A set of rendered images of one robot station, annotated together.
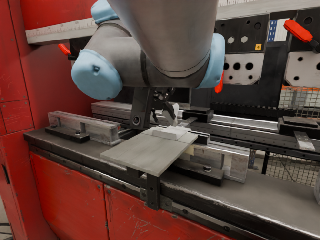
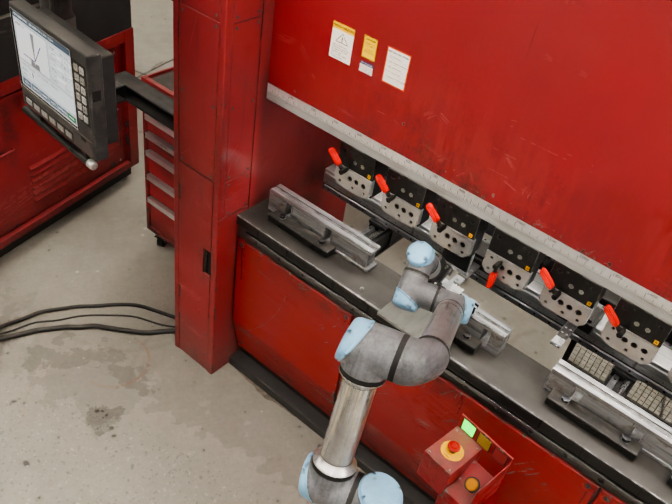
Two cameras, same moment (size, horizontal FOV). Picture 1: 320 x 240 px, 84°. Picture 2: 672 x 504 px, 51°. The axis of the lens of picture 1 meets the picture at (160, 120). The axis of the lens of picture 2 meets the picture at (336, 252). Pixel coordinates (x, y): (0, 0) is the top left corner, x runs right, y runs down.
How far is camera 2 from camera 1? 1.81 m
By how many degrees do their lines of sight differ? 23
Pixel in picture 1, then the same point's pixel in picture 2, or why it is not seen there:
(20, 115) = (239, 193)
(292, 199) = (526, 379)
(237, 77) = (508, 280)
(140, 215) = not seen: hidden behind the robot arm
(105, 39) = (414, 286)
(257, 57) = (525, 275)
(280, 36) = not seen: outside the picture
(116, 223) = not seen: hidden behind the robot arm
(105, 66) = (413, 305)
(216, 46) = (466, 314)
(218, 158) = (479, 330)
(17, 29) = (261, 84)
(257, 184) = (507, 360)
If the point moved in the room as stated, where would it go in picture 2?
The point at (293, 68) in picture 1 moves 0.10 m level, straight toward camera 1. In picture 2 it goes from (544, 295) to (526, 309)
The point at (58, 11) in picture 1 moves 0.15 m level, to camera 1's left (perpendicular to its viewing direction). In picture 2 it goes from (335, 105) to (290, 96)
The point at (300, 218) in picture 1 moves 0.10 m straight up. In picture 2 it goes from (519, 393) to (528, 372)
